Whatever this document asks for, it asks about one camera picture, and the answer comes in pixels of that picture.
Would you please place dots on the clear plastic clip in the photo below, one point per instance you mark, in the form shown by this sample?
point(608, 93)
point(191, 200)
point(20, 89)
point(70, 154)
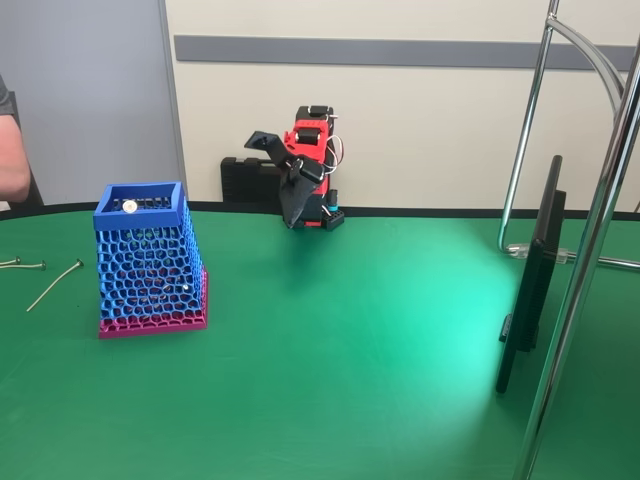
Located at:
point(520, 250)

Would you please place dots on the black plastic tool case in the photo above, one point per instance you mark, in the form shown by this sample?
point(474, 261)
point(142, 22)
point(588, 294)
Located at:
point(250, 180)

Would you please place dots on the blue and magenta mesh basket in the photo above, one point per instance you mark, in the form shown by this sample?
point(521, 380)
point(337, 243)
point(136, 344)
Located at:
point(150, 270)

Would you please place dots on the long metal nail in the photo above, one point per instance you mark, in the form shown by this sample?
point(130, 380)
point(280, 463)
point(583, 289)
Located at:
point(79, 261)

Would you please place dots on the person's bare forearm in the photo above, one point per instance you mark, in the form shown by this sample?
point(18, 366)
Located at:
point(12, 160)

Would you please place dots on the chrome tube stand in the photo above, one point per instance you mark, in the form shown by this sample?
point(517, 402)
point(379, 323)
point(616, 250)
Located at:
point(588, 250)

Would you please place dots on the grey shirt sleeve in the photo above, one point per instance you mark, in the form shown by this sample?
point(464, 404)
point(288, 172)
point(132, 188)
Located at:
point(6, 100)

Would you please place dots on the black monitor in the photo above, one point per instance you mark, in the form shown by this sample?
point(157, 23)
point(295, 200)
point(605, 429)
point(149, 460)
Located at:
point(535, 280)

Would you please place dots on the black perforated base block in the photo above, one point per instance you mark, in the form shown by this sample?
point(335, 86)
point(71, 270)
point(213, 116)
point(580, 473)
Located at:
point(333, 220)

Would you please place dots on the green cloth with black border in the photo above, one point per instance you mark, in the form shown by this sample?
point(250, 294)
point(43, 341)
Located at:
point(320, 380)

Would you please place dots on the metal nails at left edge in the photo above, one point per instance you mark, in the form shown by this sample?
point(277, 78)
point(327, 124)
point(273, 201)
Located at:
point(43, 265)

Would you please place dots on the grey wall rail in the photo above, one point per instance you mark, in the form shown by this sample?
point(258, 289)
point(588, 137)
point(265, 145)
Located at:
point(400, 51)

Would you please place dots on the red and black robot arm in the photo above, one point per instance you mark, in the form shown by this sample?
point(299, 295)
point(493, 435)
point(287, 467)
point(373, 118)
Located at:
point(312, 135)

